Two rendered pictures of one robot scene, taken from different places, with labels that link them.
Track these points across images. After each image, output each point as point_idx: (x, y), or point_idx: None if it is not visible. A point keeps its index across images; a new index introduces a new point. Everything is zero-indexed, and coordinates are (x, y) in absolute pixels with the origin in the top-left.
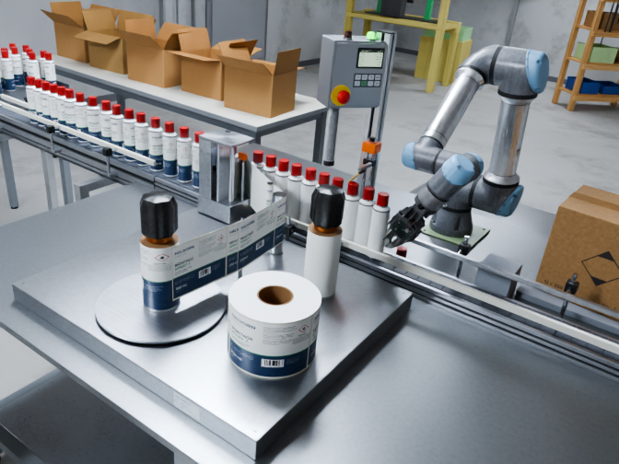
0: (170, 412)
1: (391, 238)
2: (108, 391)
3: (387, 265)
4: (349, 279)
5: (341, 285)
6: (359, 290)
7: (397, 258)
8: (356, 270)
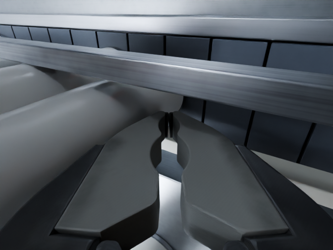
0: None
1: (161, 119)
2: None
3: (219, 128)
4: (172, 214)
5: (172, 234)
6: (207, 247)
7: (234, 53)
8: (165, 179)
